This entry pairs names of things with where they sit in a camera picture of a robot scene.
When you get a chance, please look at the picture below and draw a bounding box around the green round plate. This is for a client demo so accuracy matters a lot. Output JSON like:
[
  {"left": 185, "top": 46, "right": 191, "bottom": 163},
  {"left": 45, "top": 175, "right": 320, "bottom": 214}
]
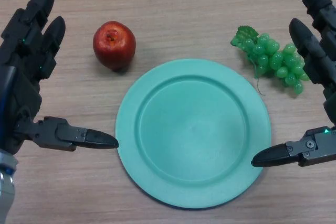
[{"left": 115, "top": 58, "right": 271, "bottom": 210}]

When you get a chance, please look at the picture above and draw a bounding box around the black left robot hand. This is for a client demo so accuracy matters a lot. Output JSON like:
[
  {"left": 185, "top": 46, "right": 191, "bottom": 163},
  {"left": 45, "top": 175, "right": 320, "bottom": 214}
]
[{"left": 0, "top": 0, "right": 119, "bottom": 157}]

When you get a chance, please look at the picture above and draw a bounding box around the green grape bunch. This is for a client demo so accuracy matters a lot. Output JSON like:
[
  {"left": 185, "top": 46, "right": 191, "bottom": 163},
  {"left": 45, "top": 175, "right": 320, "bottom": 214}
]
[{"left": 230, "top": 25, "right": 310, "bottom": 98}]

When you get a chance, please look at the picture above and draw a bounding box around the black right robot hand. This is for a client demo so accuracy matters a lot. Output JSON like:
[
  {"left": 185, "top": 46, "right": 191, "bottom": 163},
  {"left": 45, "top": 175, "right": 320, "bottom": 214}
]
[{"left": 251, "top": 0, "right": 336, "bottom": 168}]

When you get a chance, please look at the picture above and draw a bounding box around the red apple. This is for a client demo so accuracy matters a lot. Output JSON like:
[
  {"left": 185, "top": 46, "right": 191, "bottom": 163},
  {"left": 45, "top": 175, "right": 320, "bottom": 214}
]
[{"left": 92, "top": 20, "right": 137, "bottom": 72}]

